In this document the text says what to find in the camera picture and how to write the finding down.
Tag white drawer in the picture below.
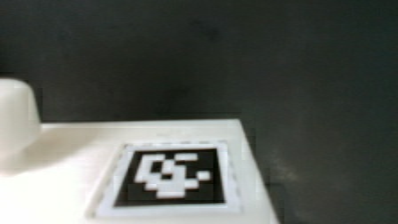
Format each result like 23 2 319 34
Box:
0 78 280 224

